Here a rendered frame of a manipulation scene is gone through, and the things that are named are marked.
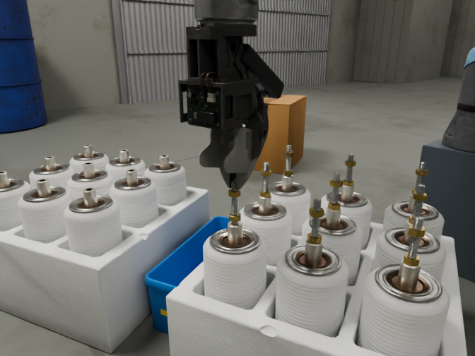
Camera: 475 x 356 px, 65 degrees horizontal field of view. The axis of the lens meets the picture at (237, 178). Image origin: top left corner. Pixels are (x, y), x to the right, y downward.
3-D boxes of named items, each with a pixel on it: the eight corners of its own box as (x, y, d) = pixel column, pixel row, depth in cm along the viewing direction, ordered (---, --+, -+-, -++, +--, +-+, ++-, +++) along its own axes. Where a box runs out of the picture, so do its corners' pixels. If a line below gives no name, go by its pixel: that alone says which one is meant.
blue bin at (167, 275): (217, 256, 99) (216, 214, 95) (255, 265, 94) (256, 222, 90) (146, 330, 73) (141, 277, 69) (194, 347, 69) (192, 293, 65)
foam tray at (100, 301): (99, 224, 116) (91, 169, 110) (210, 251, 101) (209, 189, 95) (-29, 299, 82) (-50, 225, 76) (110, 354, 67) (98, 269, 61)
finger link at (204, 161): (192, 191, 51) (191, 125, 48) (220, 179, 56) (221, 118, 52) (209, 197, 49) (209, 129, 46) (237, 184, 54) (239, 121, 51)
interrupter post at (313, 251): (301, 264, 50) (302, 243, 49) (306, 256, 52) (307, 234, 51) (319, 268, 49) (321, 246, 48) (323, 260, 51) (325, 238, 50)
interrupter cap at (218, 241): (262, 256, 52) (262, 251, 52) (208, 256, 52) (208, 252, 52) (258, 231, 59) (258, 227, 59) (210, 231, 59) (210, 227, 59)
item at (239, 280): (266, 361, 57) (270, 258, 51) (203, 362, 57) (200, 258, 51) (261, 317, 66) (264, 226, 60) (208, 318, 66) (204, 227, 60)
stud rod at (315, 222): (309, 252, 50) (312, 200, 47) (310, 248, 51) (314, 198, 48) (316, 253, 50) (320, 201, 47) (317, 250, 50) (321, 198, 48)
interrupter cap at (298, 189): (313, 192, 75) (314, 188, 75) (286, 200, 71) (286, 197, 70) (287, 181, 81) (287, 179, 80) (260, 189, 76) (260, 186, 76)
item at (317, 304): (264, 376, 55) (267, 270, 48) (283, 333, 63) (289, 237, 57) (329, 400, 51) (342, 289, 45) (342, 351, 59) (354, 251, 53)
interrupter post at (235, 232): (243, 246, 55) (243, 227, 53) (226, 247, 55) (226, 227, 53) (242, 239, 57) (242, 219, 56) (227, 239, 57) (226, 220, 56)
